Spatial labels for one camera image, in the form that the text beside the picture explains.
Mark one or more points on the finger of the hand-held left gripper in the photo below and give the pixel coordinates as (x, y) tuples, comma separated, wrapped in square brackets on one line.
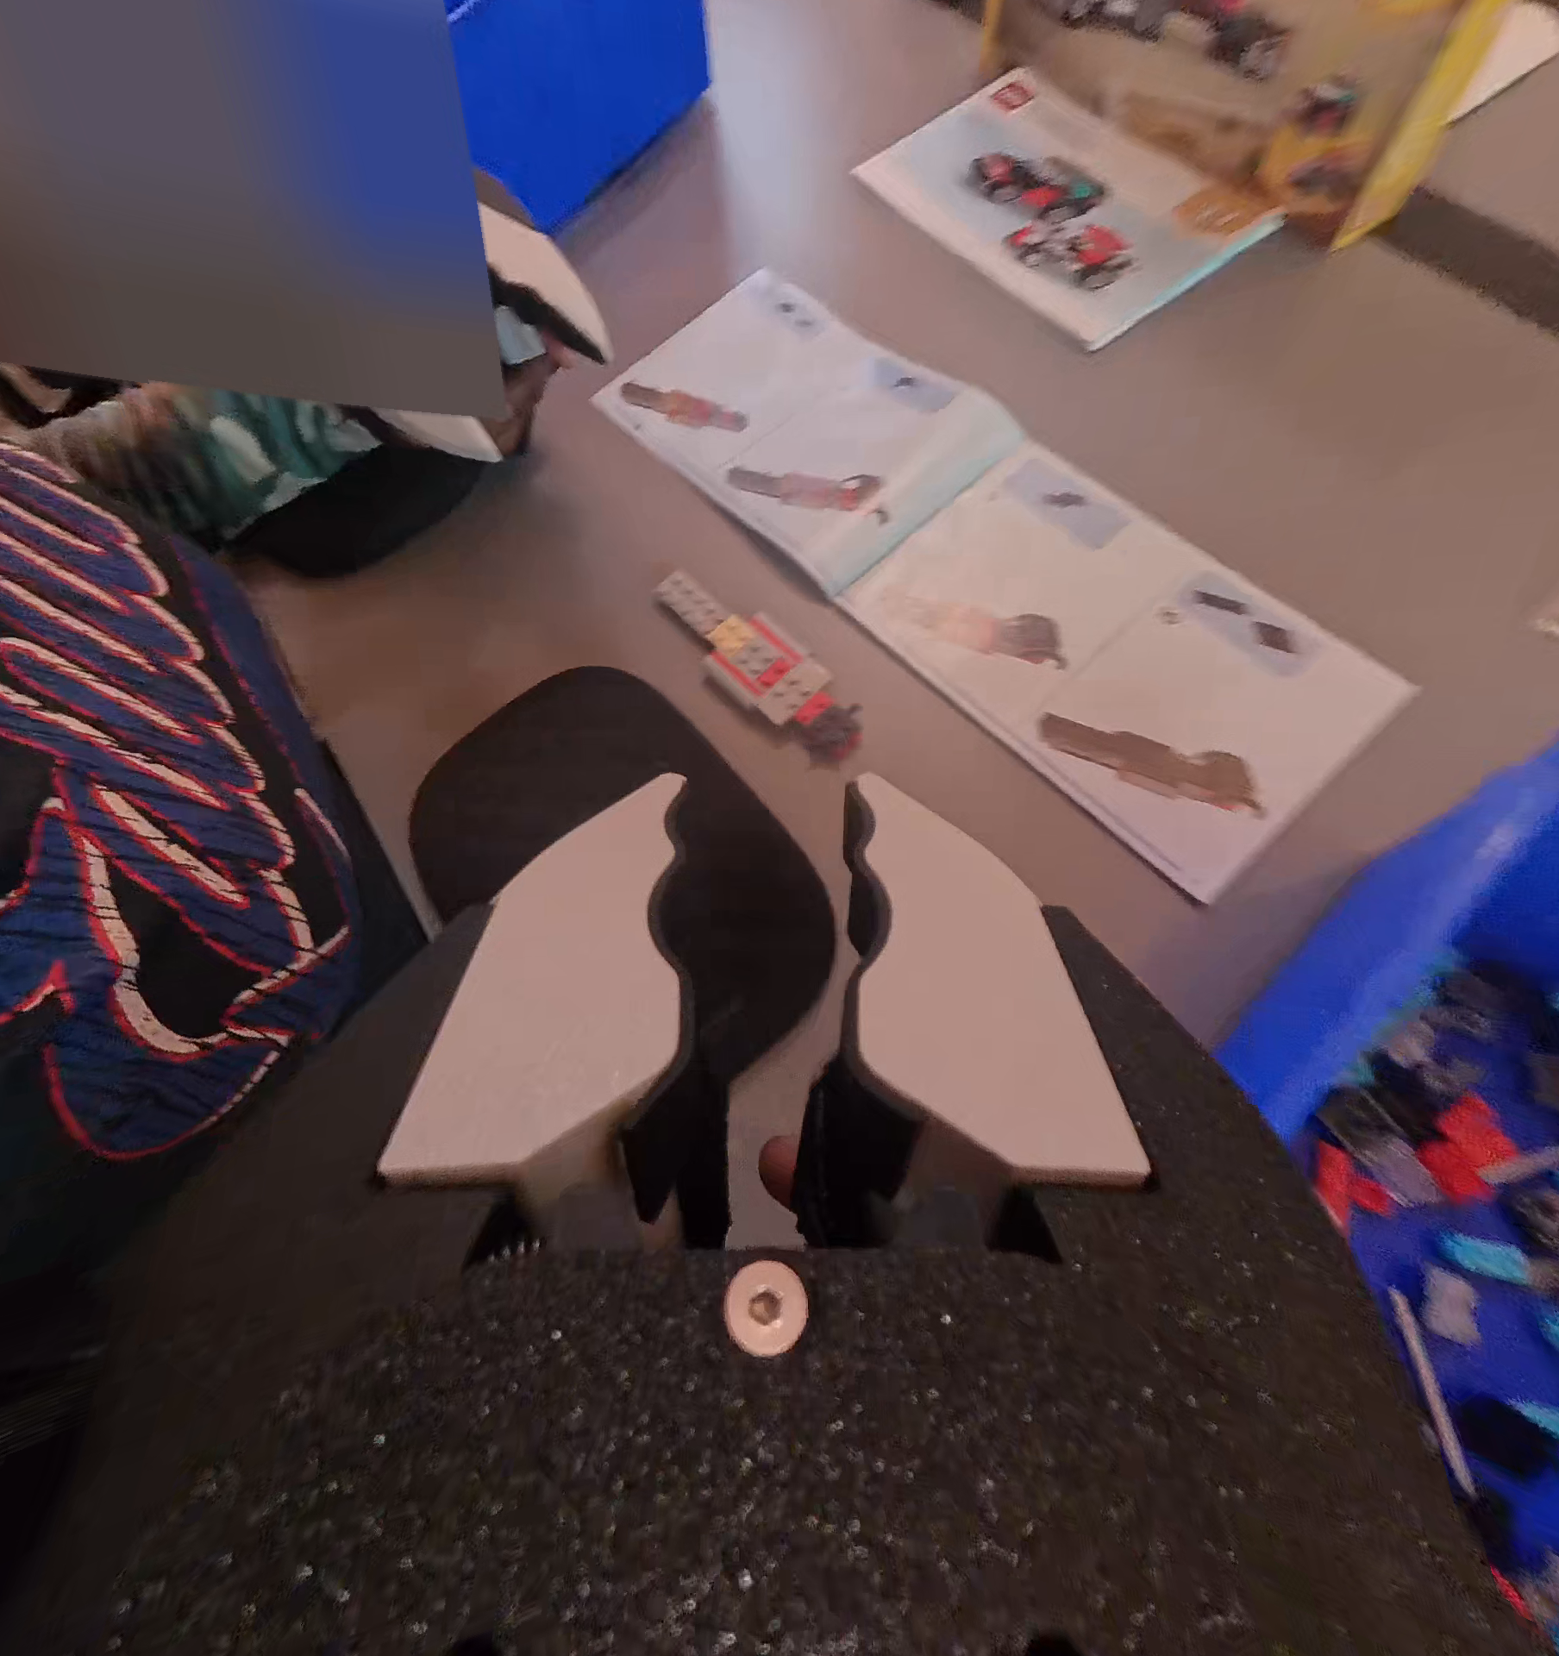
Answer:
[(539, 265)]

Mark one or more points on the grey and red lego build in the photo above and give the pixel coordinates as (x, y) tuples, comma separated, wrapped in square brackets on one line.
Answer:
[(767, 666)]

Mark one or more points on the person's left forearm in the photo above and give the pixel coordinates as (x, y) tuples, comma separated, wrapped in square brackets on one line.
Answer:
[(250, 453)]

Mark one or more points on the yellow lego set box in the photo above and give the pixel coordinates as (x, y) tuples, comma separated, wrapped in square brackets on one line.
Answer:
[(1181, 77)]

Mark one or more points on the person's printed black shirt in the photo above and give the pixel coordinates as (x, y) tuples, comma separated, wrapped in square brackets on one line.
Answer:
[(121, 776)]

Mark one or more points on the closed instruction booklet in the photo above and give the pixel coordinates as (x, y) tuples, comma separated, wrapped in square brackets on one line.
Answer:
[(962, 169)]

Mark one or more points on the pile of loose lego bricks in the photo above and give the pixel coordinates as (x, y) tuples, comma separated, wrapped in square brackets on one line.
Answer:
[(1465, 1152)]

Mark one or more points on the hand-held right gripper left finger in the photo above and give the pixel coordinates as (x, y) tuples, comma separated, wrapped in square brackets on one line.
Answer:
[(533, 1036)]

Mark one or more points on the blue plastic bin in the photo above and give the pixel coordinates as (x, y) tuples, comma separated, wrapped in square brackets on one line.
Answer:
[(584, 102), (1400, 880)]

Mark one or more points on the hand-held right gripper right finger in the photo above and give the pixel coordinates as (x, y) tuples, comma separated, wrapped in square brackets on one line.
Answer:
[(985, 1036)]

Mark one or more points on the white paper sheet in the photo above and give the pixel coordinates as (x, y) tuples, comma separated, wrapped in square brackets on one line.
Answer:
[(1516, 60)]

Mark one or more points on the tan square lego plate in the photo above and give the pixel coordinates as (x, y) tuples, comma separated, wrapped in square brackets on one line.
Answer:
[(733, 634)]

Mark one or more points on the open instruction booklet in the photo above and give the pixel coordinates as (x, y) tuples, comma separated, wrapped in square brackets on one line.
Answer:
[(985, 570)]

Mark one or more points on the person's left hand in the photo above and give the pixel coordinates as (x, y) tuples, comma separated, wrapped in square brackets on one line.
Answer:
[(525, 402)]

